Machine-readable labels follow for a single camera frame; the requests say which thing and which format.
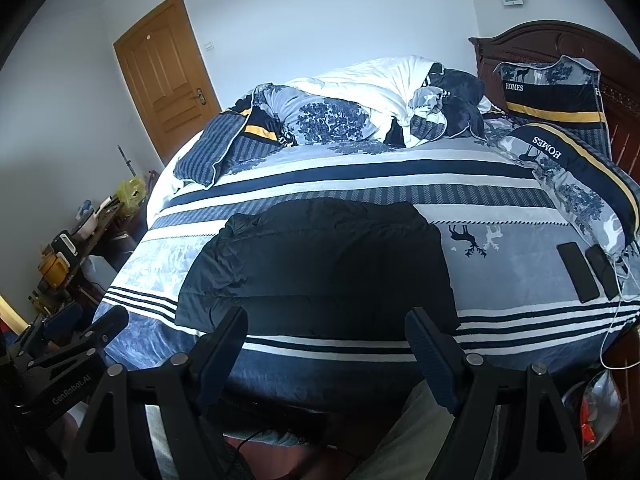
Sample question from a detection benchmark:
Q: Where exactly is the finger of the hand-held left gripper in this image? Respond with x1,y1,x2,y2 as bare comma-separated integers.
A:
40,302,84,343
82,305,130,347

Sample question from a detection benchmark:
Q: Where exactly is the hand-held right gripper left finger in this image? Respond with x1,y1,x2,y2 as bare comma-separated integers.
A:
65,306,249,480

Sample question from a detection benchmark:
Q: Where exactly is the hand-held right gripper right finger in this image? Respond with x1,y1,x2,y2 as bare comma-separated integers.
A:
405,307,587,480

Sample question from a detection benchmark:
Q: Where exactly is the black puffer jacket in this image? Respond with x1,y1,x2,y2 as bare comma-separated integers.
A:
175,199,460,342

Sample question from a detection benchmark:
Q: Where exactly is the white bin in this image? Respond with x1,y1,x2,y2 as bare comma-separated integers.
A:
82,255,119,296

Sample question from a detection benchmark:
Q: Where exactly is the yellow box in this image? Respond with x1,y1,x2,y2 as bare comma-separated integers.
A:
40,250,69,281

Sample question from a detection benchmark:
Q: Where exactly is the black white appliance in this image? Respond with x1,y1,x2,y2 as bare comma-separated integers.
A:
52,230,79,256

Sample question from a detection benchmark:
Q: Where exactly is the person's beige trouser leg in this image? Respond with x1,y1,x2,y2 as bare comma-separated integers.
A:
345,380,501,480

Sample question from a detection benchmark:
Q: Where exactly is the cluttered dark desk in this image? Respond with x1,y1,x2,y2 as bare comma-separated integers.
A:
30,195,146,311

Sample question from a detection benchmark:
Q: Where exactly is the white pot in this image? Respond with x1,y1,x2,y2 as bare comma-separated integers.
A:
75,210,114,236

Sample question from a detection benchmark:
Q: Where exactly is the yellow plastic bag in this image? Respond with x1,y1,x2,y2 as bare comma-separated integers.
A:
117,177,146,209

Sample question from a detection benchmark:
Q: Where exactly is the black smartphone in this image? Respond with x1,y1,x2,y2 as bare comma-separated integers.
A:
556,241,601,304
585,244,621,301

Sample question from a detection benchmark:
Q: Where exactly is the clear plastic bag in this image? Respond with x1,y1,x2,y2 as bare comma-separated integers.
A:
562,370,624,456

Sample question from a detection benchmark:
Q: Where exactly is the blue white patterned bed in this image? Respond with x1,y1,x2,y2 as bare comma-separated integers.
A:
92,110,640,453

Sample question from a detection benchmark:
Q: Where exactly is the patterned pillow with yellow stripe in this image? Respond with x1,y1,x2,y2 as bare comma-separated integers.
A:
497,122,640,252
492,55,613,133

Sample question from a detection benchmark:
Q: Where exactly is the blue white patterned duvet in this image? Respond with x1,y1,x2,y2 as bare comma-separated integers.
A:
175,55,501,189

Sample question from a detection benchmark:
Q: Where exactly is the brown wooden door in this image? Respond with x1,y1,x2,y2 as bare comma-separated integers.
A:
113,0,222,166

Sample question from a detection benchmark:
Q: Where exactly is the dark blue cloth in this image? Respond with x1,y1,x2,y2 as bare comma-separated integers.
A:
430,67,488,139

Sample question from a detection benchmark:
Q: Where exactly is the dark wooden headboard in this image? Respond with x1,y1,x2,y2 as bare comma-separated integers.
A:
468,22,640,186

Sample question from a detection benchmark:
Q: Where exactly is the black floor cable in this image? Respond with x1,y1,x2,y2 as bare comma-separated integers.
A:
227,425,306,456

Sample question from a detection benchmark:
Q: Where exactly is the white charging cable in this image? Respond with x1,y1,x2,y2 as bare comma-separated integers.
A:
597,252,640,371

